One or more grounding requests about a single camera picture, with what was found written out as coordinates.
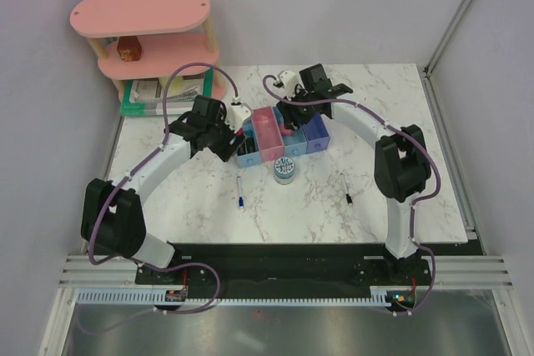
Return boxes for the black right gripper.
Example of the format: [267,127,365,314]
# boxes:
[276,83,315,132]

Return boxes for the pink and grey eraser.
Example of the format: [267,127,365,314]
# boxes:
[280,124,294,138]

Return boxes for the blue cap black highlighter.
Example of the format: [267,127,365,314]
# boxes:
[245,136,258,154]

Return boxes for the light blue end drawer box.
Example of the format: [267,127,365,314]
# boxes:
[236,121,263,168]

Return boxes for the purple plastic drawer box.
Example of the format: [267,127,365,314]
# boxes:
[301,113,330,154]

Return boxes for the pink plastic drawer box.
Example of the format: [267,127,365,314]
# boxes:
[252,107,285,163]

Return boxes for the blue round cleaning gel jar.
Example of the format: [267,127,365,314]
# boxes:
[273,156,295,185]

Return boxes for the white pen black cap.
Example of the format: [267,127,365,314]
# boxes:
[340,173,353,206]

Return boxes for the pink cap black highlighter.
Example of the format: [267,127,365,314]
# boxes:
[237,143,247,156]

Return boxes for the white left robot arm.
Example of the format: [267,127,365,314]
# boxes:
[81,96,253,283]

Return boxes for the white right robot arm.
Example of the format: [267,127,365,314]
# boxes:
[274,64,431,284]

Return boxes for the white pen blue cap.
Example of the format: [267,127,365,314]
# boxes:
[236,175,245,210]

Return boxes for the pale yellow cup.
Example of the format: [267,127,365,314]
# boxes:
[159,76,183,91]

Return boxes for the green and white book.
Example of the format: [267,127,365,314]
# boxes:
[121,69,214,117]

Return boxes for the spiral notebook with papers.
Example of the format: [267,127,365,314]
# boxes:
[128,77,204,103]

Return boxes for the pink three-tier wooden shelf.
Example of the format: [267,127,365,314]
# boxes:
[70,0,219,98]

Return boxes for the brown printed box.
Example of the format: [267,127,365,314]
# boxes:
[117,36,142,62]

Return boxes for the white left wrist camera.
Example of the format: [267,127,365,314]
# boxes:
[225,96,253,133]

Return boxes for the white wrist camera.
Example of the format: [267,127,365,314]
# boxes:
[275,70,300,95]
[225,96,253,133]

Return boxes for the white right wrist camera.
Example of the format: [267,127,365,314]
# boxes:
[275,70,300,95]

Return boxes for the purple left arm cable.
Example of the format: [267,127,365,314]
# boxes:
[77,63,243,336]

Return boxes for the aluminium frame profile rails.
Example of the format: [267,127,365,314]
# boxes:
[58,255,512,290]

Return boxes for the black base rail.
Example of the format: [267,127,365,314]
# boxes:
[135,240,483,298]

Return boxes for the white cable comb strip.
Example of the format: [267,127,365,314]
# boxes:
[76,288,400,307]

